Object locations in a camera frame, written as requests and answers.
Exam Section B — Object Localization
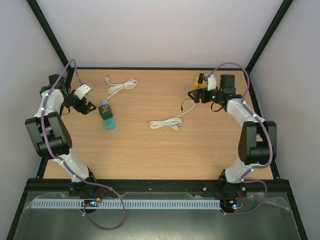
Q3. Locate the thin black cable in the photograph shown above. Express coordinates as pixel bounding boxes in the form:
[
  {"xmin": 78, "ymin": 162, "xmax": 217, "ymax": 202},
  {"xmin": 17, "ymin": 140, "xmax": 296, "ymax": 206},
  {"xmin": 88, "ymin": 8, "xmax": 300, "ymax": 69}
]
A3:
[{"xmin": 179, "ymin": 98, "xmax": 196, "ymax": 112}]

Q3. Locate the white power strip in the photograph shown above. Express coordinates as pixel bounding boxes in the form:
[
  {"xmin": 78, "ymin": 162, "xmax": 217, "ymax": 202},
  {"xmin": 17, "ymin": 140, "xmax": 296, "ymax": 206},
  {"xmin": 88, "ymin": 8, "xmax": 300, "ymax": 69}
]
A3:
[{"xmin": 193, "ymin": 77, "xmax": 207, "ymax": 89}]

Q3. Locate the white teal-strip cord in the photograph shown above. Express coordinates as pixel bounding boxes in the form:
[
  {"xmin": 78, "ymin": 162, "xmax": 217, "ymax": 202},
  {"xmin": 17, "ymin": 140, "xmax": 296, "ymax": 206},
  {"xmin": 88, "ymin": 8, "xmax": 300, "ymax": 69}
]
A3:
[{"xmin": 103, "ymin": 76, "xmax": 139, "ymax": 102}]

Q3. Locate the white strip cord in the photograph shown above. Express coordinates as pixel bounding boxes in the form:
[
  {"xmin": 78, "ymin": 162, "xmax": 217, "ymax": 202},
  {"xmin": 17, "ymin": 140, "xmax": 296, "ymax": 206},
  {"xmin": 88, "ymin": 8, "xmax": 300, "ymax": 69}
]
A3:
[{"xmin": 149, "ymin": 101, "xmax": 197, "ymax": 131}]

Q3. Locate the dark green dragon charger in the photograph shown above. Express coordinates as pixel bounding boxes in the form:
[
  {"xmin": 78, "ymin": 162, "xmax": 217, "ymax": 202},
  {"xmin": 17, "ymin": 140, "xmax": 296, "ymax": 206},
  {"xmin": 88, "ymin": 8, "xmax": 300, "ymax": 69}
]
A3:
[{"xmin": 98, "ymin": 103, "xmax": 113, "ymax": 120}]

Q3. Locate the yellow cube adapter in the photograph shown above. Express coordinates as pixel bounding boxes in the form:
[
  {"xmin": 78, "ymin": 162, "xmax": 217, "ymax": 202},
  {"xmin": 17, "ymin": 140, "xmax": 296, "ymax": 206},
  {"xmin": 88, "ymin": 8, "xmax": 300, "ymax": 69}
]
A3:
[{"xmin": 193, "ymin": 77, "xmax": 200, "ymax": 89}]

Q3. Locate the light blue cable duct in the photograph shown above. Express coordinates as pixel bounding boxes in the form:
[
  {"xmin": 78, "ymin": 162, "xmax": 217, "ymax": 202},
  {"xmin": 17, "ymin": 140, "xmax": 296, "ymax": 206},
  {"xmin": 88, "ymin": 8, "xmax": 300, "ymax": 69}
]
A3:
[{"xmin": 31, "ymin": 199, "xmax": 221, "ymax": 210}]

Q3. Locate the teal power strip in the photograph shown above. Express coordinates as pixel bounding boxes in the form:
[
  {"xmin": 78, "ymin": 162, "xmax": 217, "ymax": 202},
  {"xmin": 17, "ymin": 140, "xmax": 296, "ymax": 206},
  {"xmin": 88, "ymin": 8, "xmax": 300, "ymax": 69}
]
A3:
[{"xmin": 101, "ymin": 100, "xmax": 116, "ymax": 131}]

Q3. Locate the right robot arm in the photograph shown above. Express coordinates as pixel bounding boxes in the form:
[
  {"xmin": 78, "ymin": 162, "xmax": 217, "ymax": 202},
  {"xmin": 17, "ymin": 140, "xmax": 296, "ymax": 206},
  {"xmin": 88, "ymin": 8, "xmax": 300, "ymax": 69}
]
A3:
[{"xmin": 188, "ymin": 73, "xmax": 277, "ymax": 197}]

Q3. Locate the black plug adapter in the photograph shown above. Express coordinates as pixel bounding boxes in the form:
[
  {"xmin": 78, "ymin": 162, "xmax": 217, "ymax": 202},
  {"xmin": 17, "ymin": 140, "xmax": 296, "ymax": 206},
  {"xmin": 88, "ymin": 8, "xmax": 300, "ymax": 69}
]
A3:
[{"xmin": 198, "ymin": 73, "xmax": 205, "ymax": 85}]

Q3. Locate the black frame rail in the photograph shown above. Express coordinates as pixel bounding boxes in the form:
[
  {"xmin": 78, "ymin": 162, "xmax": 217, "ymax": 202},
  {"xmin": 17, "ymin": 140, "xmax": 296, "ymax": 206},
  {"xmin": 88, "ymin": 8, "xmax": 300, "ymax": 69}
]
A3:
[{"xmin": 23, "ymin": 178, "xmax": 292, "ymax": 199}]

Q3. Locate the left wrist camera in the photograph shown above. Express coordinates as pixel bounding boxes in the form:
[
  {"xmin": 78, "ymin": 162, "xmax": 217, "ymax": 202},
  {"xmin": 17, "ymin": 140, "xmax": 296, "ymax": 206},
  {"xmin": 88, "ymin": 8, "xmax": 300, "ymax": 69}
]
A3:
[{"xmin": 74, "ymin": 83, "xmax": 92, "ymax": 100}]

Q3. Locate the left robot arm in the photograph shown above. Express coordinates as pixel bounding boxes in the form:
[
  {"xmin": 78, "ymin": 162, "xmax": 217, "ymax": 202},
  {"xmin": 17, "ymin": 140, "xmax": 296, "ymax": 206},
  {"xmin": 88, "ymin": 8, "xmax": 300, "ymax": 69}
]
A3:
[{"xmin": 25, "ymin": 74, "xmax": 98, "ymax": 198}]

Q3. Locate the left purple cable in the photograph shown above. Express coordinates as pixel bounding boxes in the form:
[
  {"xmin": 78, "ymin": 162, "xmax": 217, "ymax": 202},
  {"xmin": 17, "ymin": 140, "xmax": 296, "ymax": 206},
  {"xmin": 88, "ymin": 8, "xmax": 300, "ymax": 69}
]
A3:
[{"xmin": 39, "ymin": 58, "xmax": 126, "ymax": 231}]

